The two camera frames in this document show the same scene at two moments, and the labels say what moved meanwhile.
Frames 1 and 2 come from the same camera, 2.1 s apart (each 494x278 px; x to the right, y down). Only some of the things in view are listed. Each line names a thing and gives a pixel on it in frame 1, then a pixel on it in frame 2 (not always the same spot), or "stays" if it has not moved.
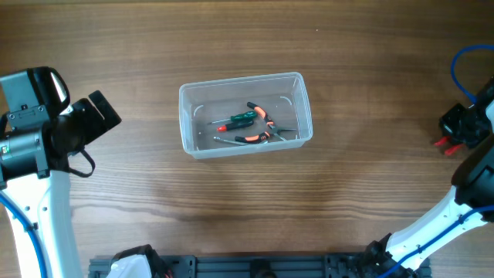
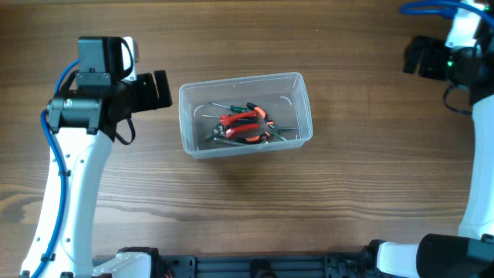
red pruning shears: [451, 150] to [231, 125]
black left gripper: [89, 116] to [143, 91]
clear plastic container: [238, 116] stays
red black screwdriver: [230, 126] to [222, 116]
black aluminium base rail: [256, 266] stays
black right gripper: [454, 128] to [426, 62]
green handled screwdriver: [239, 117] to [235, 109]
